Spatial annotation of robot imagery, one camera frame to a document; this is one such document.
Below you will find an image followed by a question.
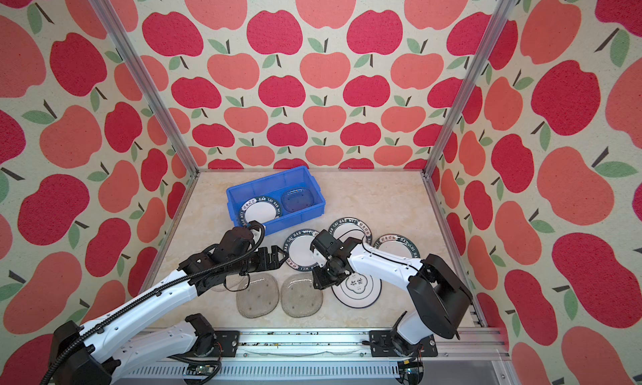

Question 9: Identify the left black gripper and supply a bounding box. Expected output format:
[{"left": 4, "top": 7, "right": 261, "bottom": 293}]
[{"left": 228, "top": 245, "right": 291, "bottom": 276}]

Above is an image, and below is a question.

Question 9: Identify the clear glass plate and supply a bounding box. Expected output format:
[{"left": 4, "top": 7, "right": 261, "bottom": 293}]
[
  {"left": 280, "top": 273, "right": 324, "bottom": 318},
  {"left": 211, "top": 278, "right": 249, "bottom": 293},
  {"left": 281, "top": 187, "right": 314, "bottom": 213},
  {"left": 236, "top": 273, "right": 280, "bottom": 319}
]

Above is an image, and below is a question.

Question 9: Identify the green rim plate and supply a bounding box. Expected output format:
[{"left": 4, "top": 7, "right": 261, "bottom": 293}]
[
  {"left": 284, "top": 229, "right": 325, "bottom": 272},
  {"left": 329, "top": 217, "right": 373, "bottom": 245},
  {"left": 239, "top": 196, "right": 282, "bottom": 225},
  {"left": 373, "top": 234, "right": 421, "bottom": 258}
]

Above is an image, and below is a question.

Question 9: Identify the clear glass plate top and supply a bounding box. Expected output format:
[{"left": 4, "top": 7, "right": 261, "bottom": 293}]
[{"left": 281, "top": 187, "right": 314, "bottom": 213}]

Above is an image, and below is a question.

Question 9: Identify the blue plastic bin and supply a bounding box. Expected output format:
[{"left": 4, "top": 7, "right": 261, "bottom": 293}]
[{"left": 226, "top": 166, "right": 326, "bottom": 234}]

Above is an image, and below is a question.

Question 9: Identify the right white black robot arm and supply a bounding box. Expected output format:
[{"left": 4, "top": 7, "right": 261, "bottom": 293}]
[{"left": 309, "top": 230, "right": 472, "bottom": 355}]

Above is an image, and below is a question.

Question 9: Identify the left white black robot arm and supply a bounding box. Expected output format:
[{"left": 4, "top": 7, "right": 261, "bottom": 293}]
[{"left": 41, "top": 221, "right": 289, "bottom": 384}]

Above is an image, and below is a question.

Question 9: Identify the white plate black pattern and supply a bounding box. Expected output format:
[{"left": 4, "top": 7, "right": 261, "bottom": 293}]
[{"left": 332, "top": 273, "right": 382, "bottom": 309}]

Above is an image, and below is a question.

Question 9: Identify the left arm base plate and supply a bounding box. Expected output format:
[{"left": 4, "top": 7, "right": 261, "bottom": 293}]
[{"left": 185, "top": 330, "right": 240, "bottom": 358}]

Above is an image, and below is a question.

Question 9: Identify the aluminium front rail frame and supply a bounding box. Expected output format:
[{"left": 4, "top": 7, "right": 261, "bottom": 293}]
[{"left": 113, "top": 327, "right": 519, "bottom": 384}]

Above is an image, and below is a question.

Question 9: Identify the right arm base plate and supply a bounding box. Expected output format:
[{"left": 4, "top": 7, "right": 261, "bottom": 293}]
[{"left": 363, "top": 330, "right": 438, "bottom": 358}]

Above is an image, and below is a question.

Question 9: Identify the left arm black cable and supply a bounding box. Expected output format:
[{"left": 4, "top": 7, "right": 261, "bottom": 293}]
[{"left": 39, "top": 221, "right": 267, "bottom": 385}]

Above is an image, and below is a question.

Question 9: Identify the right aluminium corner post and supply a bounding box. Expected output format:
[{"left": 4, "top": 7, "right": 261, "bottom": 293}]
[{"left": 421, "top": 0, "right": 518, "bottom": 183}]

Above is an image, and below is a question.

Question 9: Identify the aluminium corner post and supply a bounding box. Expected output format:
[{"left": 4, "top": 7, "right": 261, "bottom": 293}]
[
  {"left": 421, "top": 0, "right": 518, "bottom": 183},
  {"left": 88, "top": 0, "right": 199, "bottom": 178}
]

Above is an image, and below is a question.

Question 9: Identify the left aluminium corner post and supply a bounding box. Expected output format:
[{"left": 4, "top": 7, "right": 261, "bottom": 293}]
[{"left": 88, "top": 0, "right": 199, "bottom": 178}]

